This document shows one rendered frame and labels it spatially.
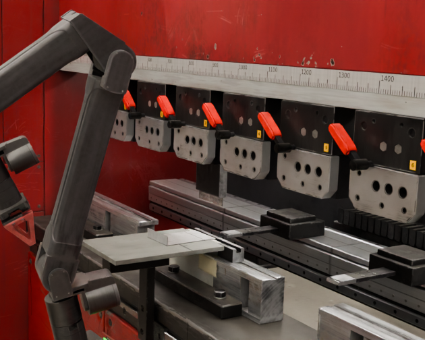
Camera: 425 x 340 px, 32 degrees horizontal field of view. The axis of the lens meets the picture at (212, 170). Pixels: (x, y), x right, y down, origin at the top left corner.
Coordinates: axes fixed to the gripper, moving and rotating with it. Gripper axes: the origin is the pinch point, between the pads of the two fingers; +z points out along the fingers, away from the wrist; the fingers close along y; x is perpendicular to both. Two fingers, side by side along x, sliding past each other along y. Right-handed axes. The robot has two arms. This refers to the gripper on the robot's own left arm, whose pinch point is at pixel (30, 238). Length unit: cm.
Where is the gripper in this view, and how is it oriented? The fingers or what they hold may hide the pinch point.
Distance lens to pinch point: 173.4
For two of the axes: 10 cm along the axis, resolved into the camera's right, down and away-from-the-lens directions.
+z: 4.0, 8.7, 2.9
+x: -8.6, 4.6, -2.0
